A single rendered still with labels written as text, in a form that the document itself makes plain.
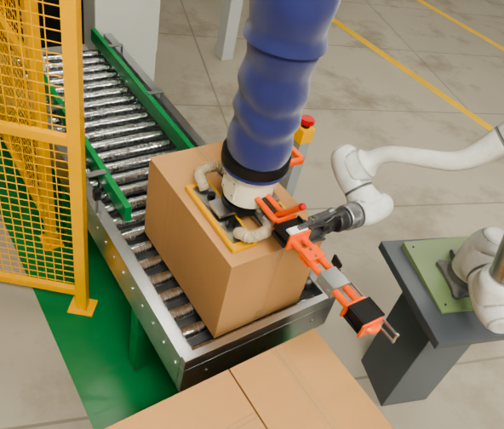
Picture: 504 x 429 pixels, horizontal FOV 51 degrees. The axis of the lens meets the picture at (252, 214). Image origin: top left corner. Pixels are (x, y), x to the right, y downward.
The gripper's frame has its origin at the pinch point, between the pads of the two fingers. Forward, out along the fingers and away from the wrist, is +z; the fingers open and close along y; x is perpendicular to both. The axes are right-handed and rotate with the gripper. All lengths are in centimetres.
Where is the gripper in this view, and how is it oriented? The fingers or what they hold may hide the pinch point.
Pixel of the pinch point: (294, 235)
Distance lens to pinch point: 165.4
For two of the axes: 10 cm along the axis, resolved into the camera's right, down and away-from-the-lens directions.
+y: -1.9, 7.2, 6.6
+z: -8.2, 2.5, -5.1
